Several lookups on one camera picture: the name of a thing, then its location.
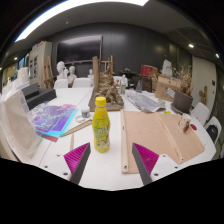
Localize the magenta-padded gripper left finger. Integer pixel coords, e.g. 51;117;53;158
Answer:
39;142;92;185

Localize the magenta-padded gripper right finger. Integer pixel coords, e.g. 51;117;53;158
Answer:
131;142;184;186

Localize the yellow drink bottle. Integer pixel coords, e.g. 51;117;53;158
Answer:
92;96;111;154

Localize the thin wooden brush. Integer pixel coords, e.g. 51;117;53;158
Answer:
69;133;75;151

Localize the flat wooden stick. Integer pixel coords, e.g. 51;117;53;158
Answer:
59;119;94;138

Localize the purple and cyan painting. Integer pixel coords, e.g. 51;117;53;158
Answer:
29;103;79;143

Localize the small white jar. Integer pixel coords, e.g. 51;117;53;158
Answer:
80;106;91;119

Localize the grey round plant saucer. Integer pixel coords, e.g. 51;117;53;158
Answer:
170;102;193;116

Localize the grey newspaper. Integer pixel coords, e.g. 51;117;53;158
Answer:
124;89;164;113

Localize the large white canvas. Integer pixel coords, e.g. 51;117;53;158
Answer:
0;89;44;163

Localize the black flat box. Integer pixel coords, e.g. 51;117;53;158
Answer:
21;82;58;111

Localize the dark glass bottle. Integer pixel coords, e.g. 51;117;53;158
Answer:
134;79;144;94

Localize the brown cardboard box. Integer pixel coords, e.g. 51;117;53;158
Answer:
154;73;183;103

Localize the brown sculpture on wooden board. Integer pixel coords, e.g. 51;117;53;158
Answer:
88;55;125;112

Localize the white chair with backpack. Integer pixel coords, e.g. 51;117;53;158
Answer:
203;115;223;145

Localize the clear spray bottle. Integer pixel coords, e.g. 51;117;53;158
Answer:
119;73;129;95

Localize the wooden mannequin figure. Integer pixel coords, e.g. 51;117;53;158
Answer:
199;85;208;106

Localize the red box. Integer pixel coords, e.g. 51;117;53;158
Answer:
139;64;155;78

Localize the group of white plaster busts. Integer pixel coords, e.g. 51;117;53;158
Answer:
55;60;95;84

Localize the wooden easel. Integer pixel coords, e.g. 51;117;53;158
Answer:
42;55;55;89
99;54;115;73

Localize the tall white statue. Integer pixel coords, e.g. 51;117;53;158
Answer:
162;59;173;78

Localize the white shelf unit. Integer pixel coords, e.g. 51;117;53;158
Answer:
28;40;53;88

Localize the group of ceiling spot lights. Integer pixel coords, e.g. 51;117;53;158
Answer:
13;43;221;62

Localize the long bright ceiling panel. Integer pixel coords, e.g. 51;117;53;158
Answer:
14;0;149;43

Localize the white mug with brown handle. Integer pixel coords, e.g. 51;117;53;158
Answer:
178;113;192;133

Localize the black wall screen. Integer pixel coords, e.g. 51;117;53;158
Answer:
55;35;104;64

